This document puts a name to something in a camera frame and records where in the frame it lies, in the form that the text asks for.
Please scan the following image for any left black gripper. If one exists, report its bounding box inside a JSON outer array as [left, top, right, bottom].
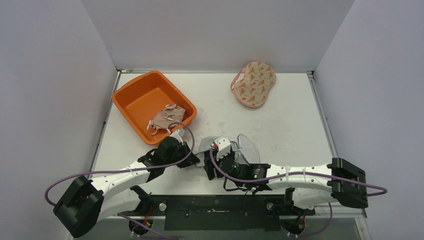
[[164, 141, 200, 169]]

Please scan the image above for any white mesh laundry bag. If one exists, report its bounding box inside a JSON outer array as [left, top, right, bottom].
[[195, 133, 261, 168]]

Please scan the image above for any orange plastic tub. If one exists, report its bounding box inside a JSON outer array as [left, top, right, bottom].
[[112, 70, 197, 145]]

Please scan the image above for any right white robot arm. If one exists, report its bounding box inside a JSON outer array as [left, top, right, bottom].
[[204, 149, 369, 215]]

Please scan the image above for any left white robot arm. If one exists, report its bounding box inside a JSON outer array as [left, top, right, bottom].
[[53, 136, 200, 238]]

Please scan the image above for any beige bra in tub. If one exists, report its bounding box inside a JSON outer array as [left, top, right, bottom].
[[146, 103, 186, 136]]

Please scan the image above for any floral padded bra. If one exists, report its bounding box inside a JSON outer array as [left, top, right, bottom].
[[230, 61, 277, 109]]

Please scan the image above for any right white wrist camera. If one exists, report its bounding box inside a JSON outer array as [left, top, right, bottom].
[[213, 136, 232, 160]]

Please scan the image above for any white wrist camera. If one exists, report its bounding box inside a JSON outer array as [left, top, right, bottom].
[[213, 136, 232, 160], [170, 128, 185, 144]]

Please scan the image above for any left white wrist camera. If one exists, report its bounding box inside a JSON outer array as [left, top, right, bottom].
[[170, 128, 185, 144]]

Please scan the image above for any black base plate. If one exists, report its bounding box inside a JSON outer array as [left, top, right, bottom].
[[125, 194, 316, 231]]

